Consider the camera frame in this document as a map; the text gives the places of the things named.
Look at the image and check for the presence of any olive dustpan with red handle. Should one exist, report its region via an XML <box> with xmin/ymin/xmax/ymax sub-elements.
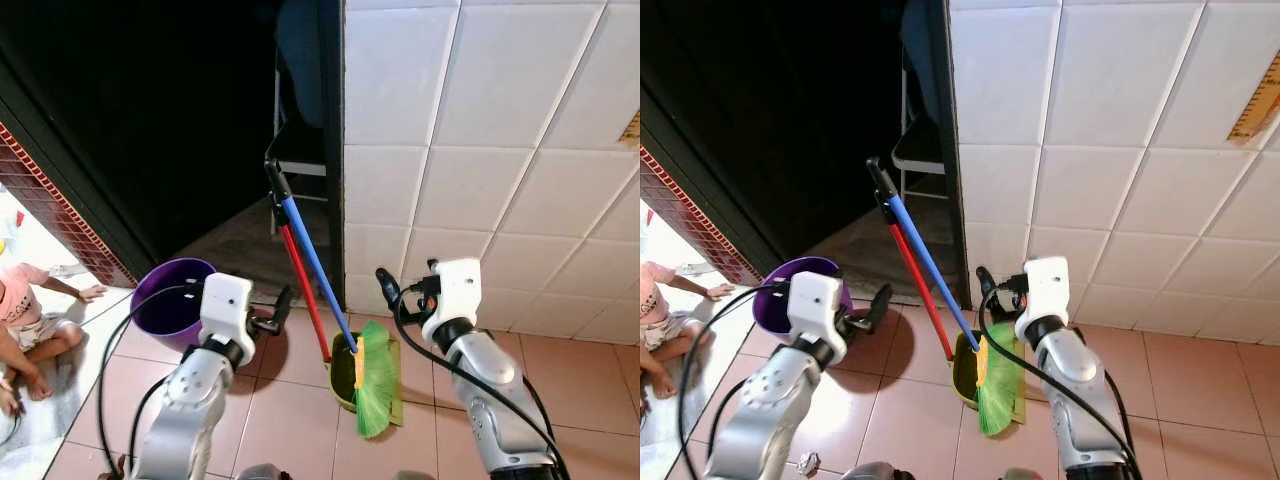
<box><xmin>878</xmin><ymin>195</ymin><xmax>1028</xmax><ymax>429</ymax></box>
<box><xmin>270</xmin><ymin>200</ymin><xmax>405</xmax><ymax>429</ymax></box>

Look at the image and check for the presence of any blue handled green broom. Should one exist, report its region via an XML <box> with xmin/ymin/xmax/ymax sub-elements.
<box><xmin>264</xmin><ymin>157</ymin><xmax>401</xmax><ymax>441</ymax></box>
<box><xmin>865</xmin><ymin>155</ymin><xmax>1023</xmax><ymax>439</ymax></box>

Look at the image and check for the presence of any purple plastic bucket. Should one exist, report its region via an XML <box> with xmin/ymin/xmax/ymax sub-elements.
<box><xmin>130</xmin><ymin>258</ymin><xmax>219</xmax><ymax>353</ymax></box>
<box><xmin>752</xmin><ymin>257</ymin><xmax>853</xmax><ymax>336</ymax></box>

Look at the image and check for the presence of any white folding chair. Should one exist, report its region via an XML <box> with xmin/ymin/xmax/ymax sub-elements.
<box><xmin>890</xmin><ymin>70</ymin><xmax>946</xmax><ymax>201</ymax></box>
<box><xmin>268</xmin><ymin>55</ymin><xmax>329</xmax><ymax>236</ymax></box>

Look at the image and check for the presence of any red tile door trim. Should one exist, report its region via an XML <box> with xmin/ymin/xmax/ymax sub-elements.
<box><xmin>640</xmin><ymin>145</ymin><xmax>771</xmax><ymax>286</ymax></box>
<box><xmin>0</xmin><ymin>120</ymin><xmax>136</xmax><ymax>289</ymax></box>

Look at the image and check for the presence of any child in pink shirt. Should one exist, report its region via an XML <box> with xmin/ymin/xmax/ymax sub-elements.
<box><xmin>0</xmin><ymin>262</ymin><xmax>109</xmax><ymax>419</ymax></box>
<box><xmin>640</xmin><ymin>262</ymin><xmax>736</xmax><ymax>399</ymax></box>

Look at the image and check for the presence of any dark blue hanging cloth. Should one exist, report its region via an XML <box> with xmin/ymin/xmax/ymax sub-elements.
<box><xmin>275</xmin><ymin>0</ymin><xmax>329</xmax><ymax>129</ymax></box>
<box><xmin>900</xmin><ymin>0</ymin><xmax>946</xmax><ymax>126</ymax></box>

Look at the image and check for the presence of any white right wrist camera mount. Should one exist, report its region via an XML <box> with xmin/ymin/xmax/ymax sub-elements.
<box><xmin>1014</xmin><ymin>256</ymin><xmax>1073</xmax><ymax>346</ymax></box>
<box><xmin>421</xmin><ymin>258</ymin><xmax>483</xmax><ymax>346</ymax></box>

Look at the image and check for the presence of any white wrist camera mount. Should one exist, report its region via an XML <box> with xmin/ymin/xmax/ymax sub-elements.
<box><xmin>1014</xmin><ymin>256</ymin><xmax>1073</xmax><ymax>346</ymax></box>
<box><xmin>787</xmin><ymin>271</ymin><xmax>849</xmax><ymax>343</ymax></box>
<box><xmin>200</xmin><ymin>272</ymin><xmax>257</xmax><ymax>346</ymax></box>
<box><xmin>421</xmin><ymin>258</ymin><xmax>483</xmax><ymax>346</ymax></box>

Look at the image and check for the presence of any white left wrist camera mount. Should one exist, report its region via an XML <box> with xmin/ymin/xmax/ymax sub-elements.
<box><xmin>787</xmin><ymin>271</ymin><xmax>849</xmax><ymax>343</ymax></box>
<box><xmin>200</xmin><ymin>272</ymin><xmax>257</xmax><ymax>346</ymax></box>

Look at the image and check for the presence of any dark door frame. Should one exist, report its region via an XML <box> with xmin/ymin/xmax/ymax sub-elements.
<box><xmin>318</xmin><ymin>0</ymin><xmax>347</xmax><ymax>306</ymax></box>
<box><xmin>925</xmin><ymin>0</ymin><xmax>971</xmax><ymax>306</ymax></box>

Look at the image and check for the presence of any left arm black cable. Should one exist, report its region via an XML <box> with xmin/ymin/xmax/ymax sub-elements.
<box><xmin>97</xmin><ymin>283</ymin><xmax>206</xmax><ymax>476</ymax></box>
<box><xmin>678</xmin><ymin>280</ymin><xmax>791</xmax><ymax>480</ymax></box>

